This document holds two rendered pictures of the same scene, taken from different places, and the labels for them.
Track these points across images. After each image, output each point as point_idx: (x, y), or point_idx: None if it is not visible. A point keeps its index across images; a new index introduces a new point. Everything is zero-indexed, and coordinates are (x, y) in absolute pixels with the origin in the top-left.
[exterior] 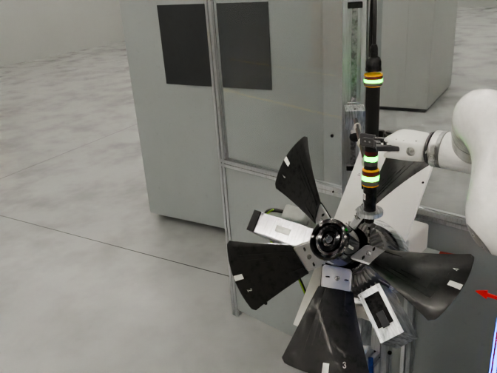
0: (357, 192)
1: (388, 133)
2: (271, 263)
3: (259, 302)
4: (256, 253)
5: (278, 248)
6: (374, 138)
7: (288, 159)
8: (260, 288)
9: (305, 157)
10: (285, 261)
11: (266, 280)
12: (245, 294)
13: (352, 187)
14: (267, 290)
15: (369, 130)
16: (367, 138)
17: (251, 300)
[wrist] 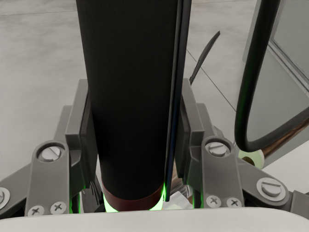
0: (301, 171)
1: (200, 166)
2: (90, 187)
3: (87, 211)
4: None
5: (94, 179)
6: (33, 151)
7: (197, 61)
8: (88, 200)
9: (195, 70)
10: (98, 200)
11: (91, 199)
12: (82, 191)
13: (300, 157)
14: (91, 208)
15: (88, 87)
16: (57, 126)
17: (83, 202)
